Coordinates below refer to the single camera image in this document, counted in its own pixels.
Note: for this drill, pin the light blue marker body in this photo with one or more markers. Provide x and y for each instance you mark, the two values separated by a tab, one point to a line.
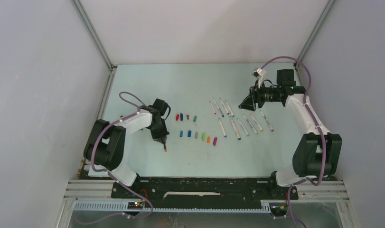
222	128

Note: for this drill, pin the orange cap marker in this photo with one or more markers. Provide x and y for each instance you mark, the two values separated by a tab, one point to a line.
257	123

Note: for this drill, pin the teal cap marker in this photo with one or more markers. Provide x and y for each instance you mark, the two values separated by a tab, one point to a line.
229	109

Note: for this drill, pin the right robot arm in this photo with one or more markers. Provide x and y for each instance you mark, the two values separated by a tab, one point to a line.
318	151

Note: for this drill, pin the dark blue cap marker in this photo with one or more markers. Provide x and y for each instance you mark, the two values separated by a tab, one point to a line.
218	107

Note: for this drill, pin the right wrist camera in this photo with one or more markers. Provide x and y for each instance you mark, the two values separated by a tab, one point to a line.
259	74

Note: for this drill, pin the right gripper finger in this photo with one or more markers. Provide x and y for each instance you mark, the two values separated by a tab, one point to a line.
248	105
252	97

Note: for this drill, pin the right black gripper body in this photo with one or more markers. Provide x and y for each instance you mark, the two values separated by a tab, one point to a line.
267	95

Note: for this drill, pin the brown cap marker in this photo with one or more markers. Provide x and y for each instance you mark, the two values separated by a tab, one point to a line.
224	106

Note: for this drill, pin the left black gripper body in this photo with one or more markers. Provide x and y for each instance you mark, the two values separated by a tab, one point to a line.
159	131

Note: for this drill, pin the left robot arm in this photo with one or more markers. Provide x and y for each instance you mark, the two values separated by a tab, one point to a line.
105	145

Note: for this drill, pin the green cap marker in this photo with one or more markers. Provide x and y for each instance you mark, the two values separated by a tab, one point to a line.
250	124

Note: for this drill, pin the purple cap marker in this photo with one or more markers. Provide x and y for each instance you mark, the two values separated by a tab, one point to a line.
267	121

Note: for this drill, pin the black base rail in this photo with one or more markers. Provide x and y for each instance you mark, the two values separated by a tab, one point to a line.
205	193

